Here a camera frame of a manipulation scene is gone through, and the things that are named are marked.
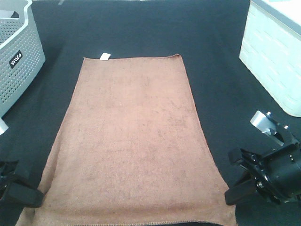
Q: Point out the brown towel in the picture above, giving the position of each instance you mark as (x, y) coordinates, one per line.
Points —
(131, 151)

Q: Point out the black table cloth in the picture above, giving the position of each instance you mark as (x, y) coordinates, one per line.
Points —
(206, 33)

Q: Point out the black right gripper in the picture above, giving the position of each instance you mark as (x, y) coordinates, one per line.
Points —
(275, 175)

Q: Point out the silver camera on right wrist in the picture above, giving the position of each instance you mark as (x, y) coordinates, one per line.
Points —
(278, 132)

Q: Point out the grey perforated plastic basket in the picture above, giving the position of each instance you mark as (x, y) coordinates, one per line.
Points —
(21, 52)

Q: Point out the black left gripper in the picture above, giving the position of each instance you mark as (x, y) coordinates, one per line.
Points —
(13, 193)

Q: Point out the light green plastic basket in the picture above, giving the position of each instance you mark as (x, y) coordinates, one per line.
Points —
(271, 50)

